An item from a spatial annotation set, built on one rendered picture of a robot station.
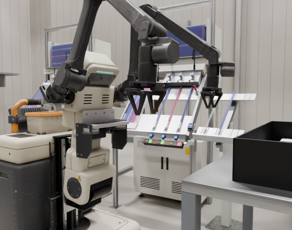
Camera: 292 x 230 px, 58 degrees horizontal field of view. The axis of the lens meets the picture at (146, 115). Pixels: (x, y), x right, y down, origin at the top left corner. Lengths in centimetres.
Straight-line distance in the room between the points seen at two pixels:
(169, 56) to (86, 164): 78
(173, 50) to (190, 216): 44
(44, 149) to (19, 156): 13
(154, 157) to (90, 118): 139
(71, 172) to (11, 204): 35
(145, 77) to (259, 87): 424
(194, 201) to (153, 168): 192
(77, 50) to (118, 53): 503
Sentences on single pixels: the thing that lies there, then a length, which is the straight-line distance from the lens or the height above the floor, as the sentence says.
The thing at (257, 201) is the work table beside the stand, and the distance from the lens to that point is 67.
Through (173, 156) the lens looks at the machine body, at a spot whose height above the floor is 46.
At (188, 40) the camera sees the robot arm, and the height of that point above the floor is 128.
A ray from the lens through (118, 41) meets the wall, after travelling 618.
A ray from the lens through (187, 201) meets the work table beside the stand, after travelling 73.
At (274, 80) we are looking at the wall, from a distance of 493.
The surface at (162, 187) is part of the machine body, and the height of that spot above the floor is 16.
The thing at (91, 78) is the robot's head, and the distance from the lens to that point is 129.
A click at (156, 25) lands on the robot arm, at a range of 82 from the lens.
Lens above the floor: 102
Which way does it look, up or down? 4 degrees down
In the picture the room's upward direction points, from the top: straight up
